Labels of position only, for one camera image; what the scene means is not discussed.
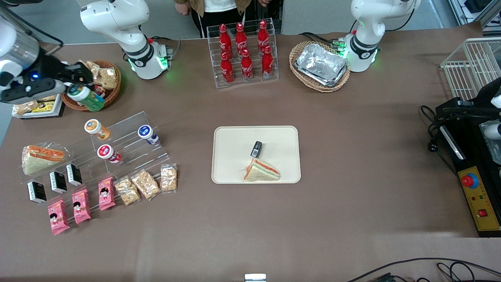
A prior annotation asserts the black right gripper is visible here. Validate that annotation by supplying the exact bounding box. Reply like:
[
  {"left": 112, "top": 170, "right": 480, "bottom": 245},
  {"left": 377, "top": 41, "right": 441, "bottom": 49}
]
[{"left": 27, "top": 52, "right": 94, "bottom": 86}]

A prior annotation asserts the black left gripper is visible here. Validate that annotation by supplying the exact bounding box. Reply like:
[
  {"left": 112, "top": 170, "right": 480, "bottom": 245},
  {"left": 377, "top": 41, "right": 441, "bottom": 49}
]
[{"left": 436, "top": 76, "right": 501, "bottom": 120}]

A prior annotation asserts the green gum bottle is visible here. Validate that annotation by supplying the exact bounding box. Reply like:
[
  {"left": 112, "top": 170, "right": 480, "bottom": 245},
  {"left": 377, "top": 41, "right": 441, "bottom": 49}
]
[{"left": 67, "top": 85, "right": 105, "bottom": 112}]

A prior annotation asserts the white snack tray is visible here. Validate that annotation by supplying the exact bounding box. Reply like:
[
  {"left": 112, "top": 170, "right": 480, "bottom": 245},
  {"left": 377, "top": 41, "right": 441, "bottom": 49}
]
[{"left": 12, "top": 93, "right": 65, "bottom": 119}]

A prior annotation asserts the orange gum bottle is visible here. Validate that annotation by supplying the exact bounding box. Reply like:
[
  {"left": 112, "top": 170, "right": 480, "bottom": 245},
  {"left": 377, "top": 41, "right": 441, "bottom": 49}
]
[{"left": 85, "top": 119, "right": 111, "bottom": 141}]

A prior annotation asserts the red gum bottle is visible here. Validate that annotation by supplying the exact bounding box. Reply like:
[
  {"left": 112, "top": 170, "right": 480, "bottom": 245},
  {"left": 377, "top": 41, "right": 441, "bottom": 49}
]
[{"left": 97, "top": 144, "right": 122, "bottom": 164}]

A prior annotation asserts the blue gum bottle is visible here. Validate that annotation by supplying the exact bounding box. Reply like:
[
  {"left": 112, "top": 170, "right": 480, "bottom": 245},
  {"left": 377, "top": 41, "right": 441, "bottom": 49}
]
[{"left": 138, "top": 125, "right": 159, "bottom": 145}]

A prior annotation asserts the silver foil tray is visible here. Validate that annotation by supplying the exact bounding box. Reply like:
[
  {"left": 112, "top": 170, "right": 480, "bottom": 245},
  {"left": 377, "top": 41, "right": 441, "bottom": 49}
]
[{"left": 294, "top": 43, "right": 349, "bottom": 87}]

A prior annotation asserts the beige plastic tray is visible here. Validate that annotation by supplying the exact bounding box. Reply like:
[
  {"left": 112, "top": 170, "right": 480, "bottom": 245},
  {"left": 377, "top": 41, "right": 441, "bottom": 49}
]
[{"left": 211, "top": 126, "right": 301, "bottom": 184}]

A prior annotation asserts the clear crispy snack pack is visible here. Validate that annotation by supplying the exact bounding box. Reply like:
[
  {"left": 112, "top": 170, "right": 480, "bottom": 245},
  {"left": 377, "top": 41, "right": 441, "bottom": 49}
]
[
  {"left": 84, "top": 61, "right": 102, "bottom": 79},
  {"left": 95, "top": 67, "right": 118, "bottom": 90}
]

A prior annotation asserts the dark wicker basket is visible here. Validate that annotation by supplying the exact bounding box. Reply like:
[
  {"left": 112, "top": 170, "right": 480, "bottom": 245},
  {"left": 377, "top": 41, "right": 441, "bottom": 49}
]
[{"left": 61, "top": 60, "right": 122, "bottom": 112}]

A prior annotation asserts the yellow snack pack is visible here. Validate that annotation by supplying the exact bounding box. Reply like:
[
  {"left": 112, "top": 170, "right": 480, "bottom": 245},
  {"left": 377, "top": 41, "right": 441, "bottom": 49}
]
[{"left": 31, "top": 101, "right": 55, "bottom": 113}]

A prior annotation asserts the large wrapped triangle sandwich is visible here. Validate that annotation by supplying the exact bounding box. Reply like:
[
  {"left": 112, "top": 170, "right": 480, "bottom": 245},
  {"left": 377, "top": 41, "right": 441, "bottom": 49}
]
[{"left": 22, "top": 142, "right": 69, "bottom": 175}]

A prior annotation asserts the black control box yellow panel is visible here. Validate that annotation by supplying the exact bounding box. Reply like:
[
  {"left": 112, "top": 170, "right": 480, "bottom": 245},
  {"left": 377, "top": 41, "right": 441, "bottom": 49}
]
[{"left": 435, "top": 110, "right": 501, "bottom": 238}]

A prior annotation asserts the clear acrylic stepped stand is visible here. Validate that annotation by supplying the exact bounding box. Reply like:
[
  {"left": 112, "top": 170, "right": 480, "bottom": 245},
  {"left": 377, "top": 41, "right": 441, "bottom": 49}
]
[{"left": 27, "top": 111, "right": 173, "bottom": 224}]

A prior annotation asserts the black snack box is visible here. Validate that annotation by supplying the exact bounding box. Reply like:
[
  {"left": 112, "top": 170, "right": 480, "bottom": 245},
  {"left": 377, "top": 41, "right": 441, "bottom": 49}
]
[
  {"left": 49, "top": 171, "right": 68, "bottom": 194},
  {"left": 65, "top": 163, "right": 83, "bottom": 186},
  {"left": 27, "top": 180, "right": 47, "bottom": 204}
]

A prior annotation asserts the pink snack pack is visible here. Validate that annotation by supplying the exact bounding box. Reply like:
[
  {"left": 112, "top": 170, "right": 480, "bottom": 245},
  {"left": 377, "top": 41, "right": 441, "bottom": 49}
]
[
  {"left": 72, "top": 189, "right": 92, "bottom": 224},
  {"left": 98, "top": 177, "right": 116, "bottom": 211},
  {"left": 47, "top": 199, "right": 70, "bottom": 235}
]

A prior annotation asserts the clear peanut brittle pack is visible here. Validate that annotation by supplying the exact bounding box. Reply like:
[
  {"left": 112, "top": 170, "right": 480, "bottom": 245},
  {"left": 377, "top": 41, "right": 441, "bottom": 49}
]
[
  {"left": 160, "top": 164, "right": 178, "bottom": 193},
  {"left": 114, "top": 176, "right": 141, "bottom": 206},
  {"left": 130, "top": 169, "right": 161, "bottom": 201}
]

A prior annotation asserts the red cola bottle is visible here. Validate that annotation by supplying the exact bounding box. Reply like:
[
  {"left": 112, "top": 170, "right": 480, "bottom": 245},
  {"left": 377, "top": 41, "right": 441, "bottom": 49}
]
[
  {"left": 218, "top": 24, "right": 232, "bottom": 60},
  {"left": 257, "top": 20, "right": 270, "bottom": 53},
  {"left": 240, "top": 49, "right": 254, "bottom": 82},
  {"left": 261, "top": 46, "right": 274, "bottom": 79},
  {"left": 235, "top": 23, "right": 248, "bottom": 56},
  {"left": 220, "top": 52, "right": 234, "bottom": 85}
]

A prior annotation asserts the standing person brown jacket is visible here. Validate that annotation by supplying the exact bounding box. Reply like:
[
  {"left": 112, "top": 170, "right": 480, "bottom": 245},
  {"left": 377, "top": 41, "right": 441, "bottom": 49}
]
[{"left": 174, "top": 0, "right": 283, "bottom": 39}]

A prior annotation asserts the light wicker basket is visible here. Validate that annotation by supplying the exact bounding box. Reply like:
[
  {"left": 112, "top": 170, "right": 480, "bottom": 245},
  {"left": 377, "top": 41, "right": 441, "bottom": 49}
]
[{"left": 289, "top": 41, "right": 351, "bottom": 93}]

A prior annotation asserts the clear acrylic bottle rack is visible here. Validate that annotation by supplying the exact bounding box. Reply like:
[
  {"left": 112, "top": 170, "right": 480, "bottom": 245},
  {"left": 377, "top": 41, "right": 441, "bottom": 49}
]
[{"left": 206, "top": 18, "right": 279, "bottom": 90}]

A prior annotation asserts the small wrapped triangle sandwich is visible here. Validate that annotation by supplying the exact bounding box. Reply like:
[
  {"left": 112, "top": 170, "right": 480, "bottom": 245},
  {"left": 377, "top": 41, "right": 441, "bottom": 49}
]
[{"left": 242, "top": 158, "right": 281, "bottom": 182}]

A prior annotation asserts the black power cable with plug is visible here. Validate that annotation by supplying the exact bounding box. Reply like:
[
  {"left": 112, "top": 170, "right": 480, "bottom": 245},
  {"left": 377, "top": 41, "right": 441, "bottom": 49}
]
[{"left": 420, "top": 105, "right": 458, "bottom": 175}]

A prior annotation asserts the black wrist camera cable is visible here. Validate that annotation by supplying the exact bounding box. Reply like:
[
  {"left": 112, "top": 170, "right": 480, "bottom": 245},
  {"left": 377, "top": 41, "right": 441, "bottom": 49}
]
[{"left": 4, "top": 6, "right": 64, "bottom": 55}]

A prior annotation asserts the white wire basket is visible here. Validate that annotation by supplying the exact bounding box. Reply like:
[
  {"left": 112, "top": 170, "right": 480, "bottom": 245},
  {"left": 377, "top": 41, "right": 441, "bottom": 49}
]
[{"left": 440, "top": 37, "right": 501, "bottom": 102}]

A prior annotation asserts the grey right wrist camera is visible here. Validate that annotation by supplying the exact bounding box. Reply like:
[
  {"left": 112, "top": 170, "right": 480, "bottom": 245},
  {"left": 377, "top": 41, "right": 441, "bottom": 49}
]
[{"left": 0, "top": 78, "right": 66, "bottom": 105}]

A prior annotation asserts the black right arm base cable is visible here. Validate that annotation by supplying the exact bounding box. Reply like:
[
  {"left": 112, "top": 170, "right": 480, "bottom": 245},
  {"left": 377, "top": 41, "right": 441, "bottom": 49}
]
[{"left": 147, "top": 36, "right": 181, "bottom": 59}]

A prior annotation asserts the black arm base cable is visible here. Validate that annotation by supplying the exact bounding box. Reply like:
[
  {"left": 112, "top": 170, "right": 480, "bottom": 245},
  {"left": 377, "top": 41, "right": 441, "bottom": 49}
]
[
  {"left": 147, "top": 36, "right": 181, "bottom": 59},
  {"left": 299, "top": 32, "right": 341, "bottom": 45}
]

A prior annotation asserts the aluminium frame shelf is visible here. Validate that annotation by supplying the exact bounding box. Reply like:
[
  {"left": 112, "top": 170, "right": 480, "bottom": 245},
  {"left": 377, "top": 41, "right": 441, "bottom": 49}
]
[{"left": 448, "top": 0, "right": 501, "bottom": 36}]

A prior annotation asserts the long black cable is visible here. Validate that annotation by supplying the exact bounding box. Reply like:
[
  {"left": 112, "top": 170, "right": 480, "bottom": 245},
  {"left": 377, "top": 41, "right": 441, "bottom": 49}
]
[{"left": 346, "top": 257, "right": 501, "bottom": 282}]

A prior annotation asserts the black left arm base cable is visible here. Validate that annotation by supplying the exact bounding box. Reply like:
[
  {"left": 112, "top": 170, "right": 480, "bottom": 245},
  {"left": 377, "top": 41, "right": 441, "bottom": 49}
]
[{"left": 299, "top": 32, "right": 341, "bottom": 45}]

